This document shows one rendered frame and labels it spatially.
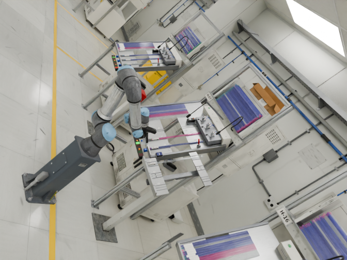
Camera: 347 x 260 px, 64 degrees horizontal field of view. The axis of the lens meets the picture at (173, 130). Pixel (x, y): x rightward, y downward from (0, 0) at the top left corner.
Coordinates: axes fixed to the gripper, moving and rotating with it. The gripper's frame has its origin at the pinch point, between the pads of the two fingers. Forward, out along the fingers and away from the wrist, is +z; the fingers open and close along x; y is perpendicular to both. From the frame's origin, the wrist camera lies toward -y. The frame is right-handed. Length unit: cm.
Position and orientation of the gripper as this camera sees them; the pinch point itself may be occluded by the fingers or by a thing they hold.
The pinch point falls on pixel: (145, 142)
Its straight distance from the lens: 237.3
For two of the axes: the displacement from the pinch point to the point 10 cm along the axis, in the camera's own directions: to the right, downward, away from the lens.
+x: 2.8, 6.7, -6.9
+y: -9.5, 1.2, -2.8
